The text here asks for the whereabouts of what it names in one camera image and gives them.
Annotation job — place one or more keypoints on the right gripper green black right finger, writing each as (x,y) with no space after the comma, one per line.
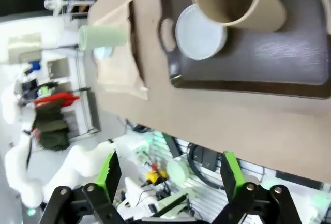
(263,206)

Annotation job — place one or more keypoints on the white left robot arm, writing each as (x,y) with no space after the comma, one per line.
(26,172)

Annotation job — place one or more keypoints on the right gripper green black left finger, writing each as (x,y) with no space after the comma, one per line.
(77,206)

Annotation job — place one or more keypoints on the brown tall cup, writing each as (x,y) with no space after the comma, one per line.
(258,14)

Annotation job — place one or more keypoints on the pale green tall cup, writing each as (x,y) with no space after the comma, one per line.
(103,37)

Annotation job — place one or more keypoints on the dark brown serving tray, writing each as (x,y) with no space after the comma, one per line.
(258,61)

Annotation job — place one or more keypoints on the white grey bowl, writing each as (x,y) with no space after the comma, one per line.
(196,37)

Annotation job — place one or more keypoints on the pale green round disc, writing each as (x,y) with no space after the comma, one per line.
(177,172)

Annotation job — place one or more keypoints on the red and green garments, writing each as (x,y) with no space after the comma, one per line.
(51,125)

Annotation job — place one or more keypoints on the beige cloth mat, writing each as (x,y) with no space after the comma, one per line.
(113,71)

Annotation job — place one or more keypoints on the yellow connector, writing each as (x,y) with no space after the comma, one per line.
(155,177)

